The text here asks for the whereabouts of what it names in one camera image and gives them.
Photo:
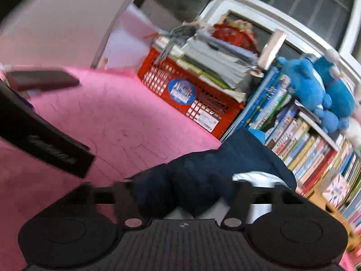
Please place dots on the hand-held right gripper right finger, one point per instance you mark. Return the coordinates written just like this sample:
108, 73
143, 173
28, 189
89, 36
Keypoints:
242, 199

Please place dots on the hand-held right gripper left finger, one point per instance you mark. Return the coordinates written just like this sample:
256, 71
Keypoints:
124, 199

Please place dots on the navy and white jacket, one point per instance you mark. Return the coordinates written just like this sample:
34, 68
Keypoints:
197, 175

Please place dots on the dark red phone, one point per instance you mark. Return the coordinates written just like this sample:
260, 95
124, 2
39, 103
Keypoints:
42, 79

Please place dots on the small blue plush pendant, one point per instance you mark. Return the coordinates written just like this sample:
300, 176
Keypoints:
258, 136

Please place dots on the pink bunny-print towel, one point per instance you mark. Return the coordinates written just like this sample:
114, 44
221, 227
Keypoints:
112, 113

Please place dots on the wooden drawer organizer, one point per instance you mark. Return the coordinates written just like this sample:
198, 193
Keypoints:
318, 200

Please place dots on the row of picture books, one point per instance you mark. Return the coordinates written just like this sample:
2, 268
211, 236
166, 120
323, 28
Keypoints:
304, 152

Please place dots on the colourful pencil-print box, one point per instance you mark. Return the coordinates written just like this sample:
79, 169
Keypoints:
335, 187

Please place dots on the small blue plush toy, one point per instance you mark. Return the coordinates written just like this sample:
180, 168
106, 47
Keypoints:
332, 121

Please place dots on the white paper board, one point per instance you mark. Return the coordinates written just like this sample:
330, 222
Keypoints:
127, 39

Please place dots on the blue and white plush toy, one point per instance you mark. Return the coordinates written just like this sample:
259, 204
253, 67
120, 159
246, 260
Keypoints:
301, 84

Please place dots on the red plastic crate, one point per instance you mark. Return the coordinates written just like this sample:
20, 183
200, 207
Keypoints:
158, 70

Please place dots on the stack of papers and booklets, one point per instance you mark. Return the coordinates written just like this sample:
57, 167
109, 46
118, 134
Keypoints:
220, 62

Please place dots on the blue plush toy white ears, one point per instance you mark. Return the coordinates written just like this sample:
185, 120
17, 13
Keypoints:
338, 90

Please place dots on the beige upright board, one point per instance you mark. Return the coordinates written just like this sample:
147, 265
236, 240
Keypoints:
272, 49

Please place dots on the small red basket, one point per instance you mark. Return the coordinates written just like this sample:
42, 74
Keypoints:
234, 35

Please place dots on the grey storage box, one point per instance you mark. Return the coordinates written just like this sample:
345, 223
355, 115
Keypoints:
160, 11

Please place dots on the white window frame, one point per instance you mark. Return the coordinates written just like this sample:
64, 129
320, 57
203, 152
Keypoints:
282, 24

